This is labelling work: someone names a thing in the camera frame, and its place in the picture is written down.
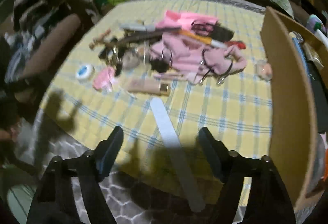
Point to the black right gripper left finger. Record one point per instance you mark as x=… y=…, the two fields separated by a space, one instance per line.
x=54 y=202

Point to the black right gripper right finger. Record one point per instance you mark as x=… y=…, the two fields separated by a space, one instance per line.
x=268 y=200

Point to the white nail file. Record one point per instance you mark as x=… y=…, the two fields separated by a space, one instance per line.
x=177 y=155

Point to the beige cosmetic tube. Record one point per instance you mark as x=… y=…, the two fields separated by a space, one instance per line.
x=149 y=86

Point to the pale pink bunny socks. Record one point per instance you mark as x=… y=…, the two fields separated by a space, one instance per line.
x=197 y=59

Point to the black nail file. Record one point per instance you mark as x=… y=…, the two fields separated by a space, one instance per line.
x=144 y=36

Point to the pink fabric cloth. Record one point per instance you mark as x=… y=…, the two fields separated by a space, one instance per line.
x=184 y=19

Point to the cardboard box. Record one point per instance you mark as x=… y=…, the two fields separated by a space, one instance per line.
x=294 y=121

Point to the small red packet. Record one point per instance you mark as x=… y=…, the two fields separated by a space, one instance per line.
x=240 y=44

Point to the round powder puff packet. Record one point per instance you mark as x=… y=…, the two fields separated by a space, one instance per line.
x=130 y=61

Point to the brown chair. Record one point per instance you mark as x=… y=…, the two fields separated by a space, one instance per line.
x=52 y=46

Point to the tan cork-like stick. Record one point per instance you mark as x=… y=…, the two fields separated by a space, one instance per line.
x=99 y=39

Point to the yellow plaid table mat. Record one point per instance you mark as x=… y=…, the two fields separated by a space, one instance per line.
x=237 y=112

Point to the grey metal nail file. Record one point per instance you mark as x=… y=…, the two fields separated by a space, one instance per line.
x=137 y=27

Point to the orange handled tool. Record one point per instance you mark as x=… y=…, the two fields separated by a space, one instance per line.
x=204 y=39

